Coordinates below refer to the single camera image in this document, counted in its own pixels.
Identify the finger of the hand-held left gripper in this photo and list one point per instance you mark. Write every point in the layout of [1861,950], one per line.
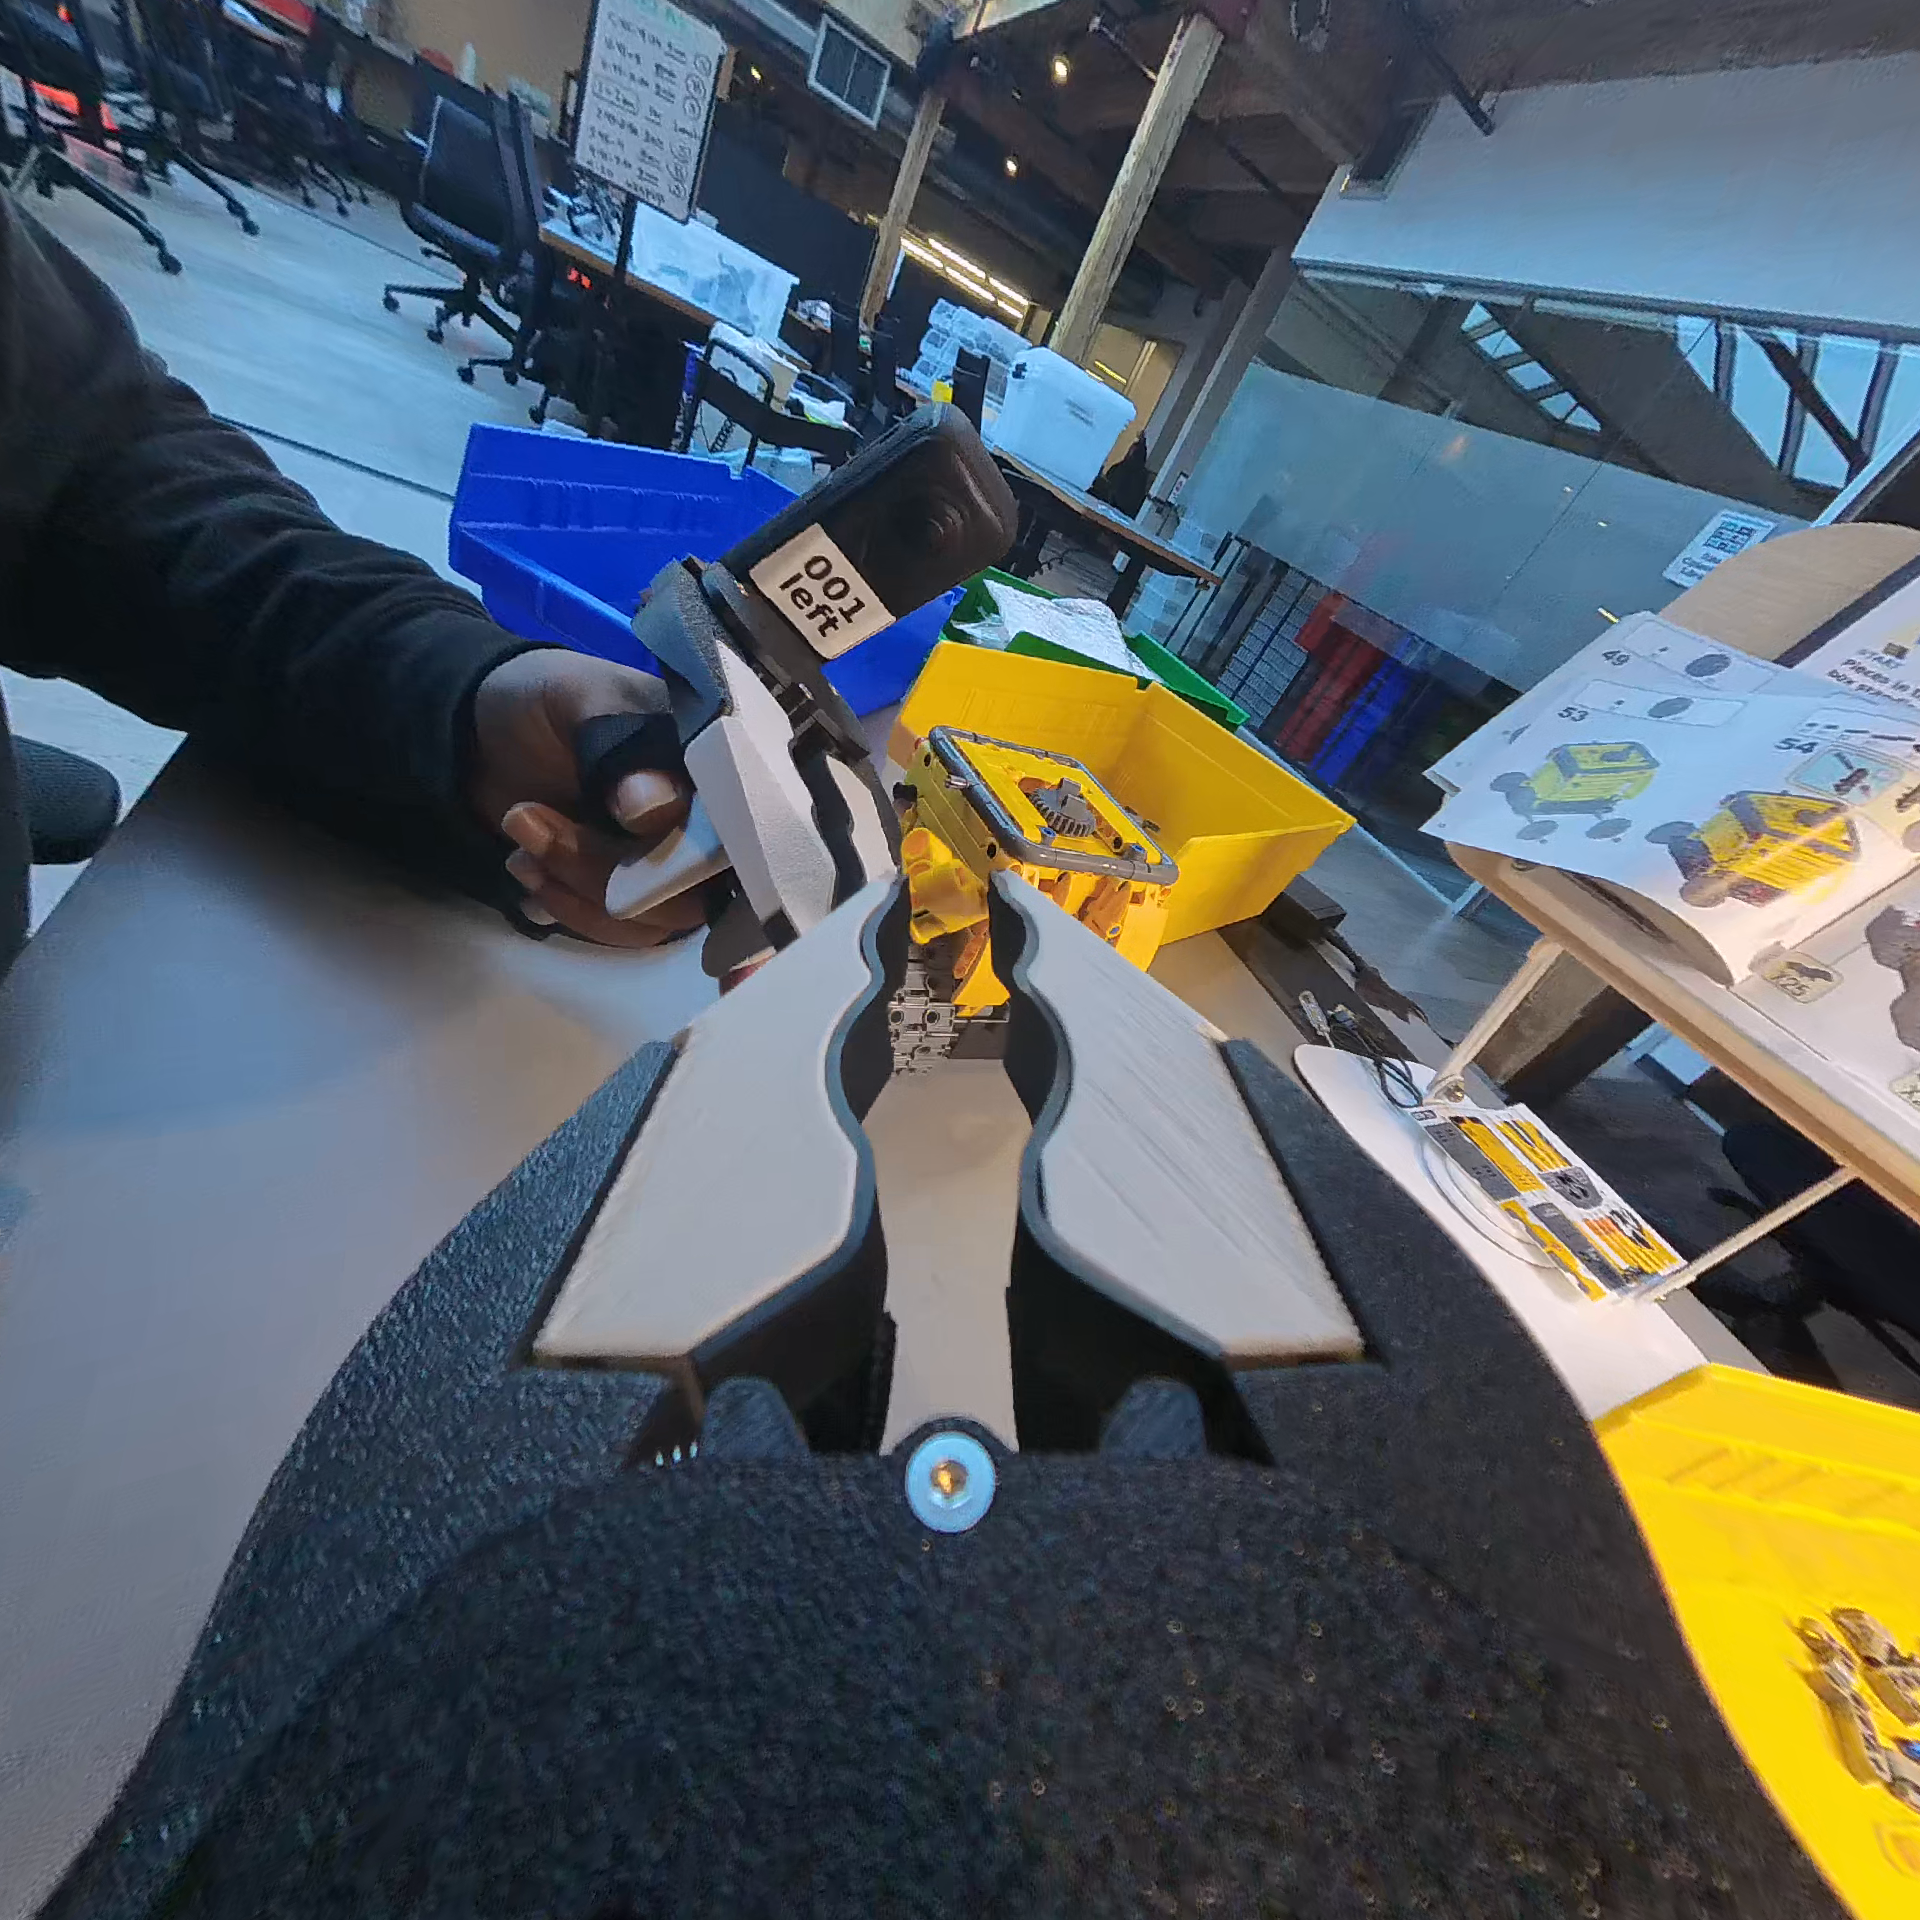
[774,841]

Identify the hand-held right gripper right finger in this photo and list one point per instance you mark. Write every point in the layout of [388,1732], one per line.
[1187,1187]

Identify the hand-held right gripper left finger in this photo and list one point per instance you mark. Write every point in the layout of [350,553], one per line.
[720,1201]

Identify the yellow tracked brick vehicle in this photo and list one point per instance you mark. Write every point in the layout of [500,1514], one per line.
[1036,826]

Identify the grey desk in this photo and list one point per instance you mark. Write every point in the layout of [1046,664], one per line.
[272,1111]

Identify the person's left hand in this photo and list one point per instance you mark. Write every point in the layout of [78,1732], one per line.
[540,783]

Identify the white plastic bag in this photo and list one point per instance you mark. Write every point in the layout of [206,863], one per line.
[1054,624]

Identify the black office chair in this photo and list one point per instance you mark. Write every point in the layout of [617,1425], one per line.
[476,210]
[774,390]

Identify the long background table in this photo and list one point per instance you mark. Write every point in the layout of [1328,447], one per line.
[1113,518]

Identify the white round stand base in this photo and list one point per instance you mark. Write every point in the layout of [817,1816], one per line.
[1412,1320]

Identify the blue plastic bin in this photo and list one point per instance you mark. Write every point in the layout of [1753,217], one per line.
[602,528]

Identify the green plastic bin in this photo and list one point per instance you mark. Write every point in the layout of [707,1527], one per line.
[1198,685]

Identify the sticker sheet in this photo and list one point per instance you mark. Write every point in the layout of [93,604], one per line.
[1547,1195]

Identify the yellow plastic bin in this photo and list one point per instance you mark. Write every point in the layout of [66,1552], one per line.
[1233,793]
[1772,1499]

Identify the stack of coloured crates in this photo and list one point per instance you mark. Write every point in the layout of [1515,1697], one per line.
[1347,689]

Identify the white printed sign board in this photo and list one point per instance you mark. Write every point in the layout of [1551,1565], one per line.
[644,107]

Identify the instruction booklet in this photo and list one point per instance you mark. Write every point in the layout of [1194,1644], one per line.
[1681,793]

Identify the wooden booklet stand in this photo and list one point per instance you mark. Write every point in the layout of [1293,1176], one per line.
[1829,1054]

